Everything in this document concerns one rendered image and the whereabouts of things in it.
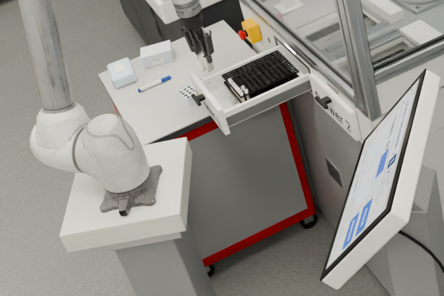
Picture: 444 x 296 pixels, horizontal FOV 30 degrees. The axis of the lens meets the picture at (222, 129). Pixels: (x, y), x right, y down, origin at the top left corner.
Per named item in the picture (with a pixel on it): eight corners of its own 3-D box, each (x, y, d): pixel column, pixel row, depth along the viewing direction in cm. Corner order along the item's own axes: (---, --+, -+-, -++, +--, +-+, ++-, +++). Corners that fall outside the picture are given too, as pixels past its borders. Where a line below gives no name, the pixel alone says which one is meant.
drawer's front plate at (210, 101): (226, 136, 274) (217, 110, 268) (197, 98, 298) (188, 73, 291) (230, 134, 275) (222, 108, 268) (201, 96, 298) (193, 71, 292)
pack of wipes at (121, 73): (137, 81, 330) (133, 72, 327) (115, 90, 329) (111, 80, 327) (131, 65, 342) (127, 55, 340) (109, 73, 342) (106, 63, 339)
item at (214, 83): (228, 128, 275) (223, 113, 272) (201, 94, 296) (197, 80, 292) (333, 79, 281) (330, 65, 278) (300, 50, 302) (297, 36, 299)
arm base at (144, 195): (97, 222, 254) (90, 209, 251) (110, 175, 272) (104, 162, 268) (153, 214, 250) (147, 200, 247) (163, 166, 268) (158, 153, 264)
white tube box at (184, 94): (189, 108, 305) (186, 99, 303) (178, 100, 311) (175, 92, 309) (217, 91, 309) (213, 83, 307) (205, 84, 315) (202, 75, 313)
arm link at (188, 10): (185, 6, 278) (191, 22, 281) (203, -7, 282) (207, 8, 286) (167, 3, 283) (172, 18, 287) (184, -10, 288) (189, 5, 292)
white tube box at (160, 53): (144, 69, 337) (140, 58, 334) (144, 58, 344) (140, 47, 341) (174, 60, 336) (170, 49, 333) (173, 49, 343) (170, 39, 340)
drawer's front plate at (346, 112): (357, 142, 254) (350, 113, 248) (314, 100, 277) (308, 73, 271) (361, 139, 254) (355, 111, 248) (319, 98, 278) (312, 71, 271)
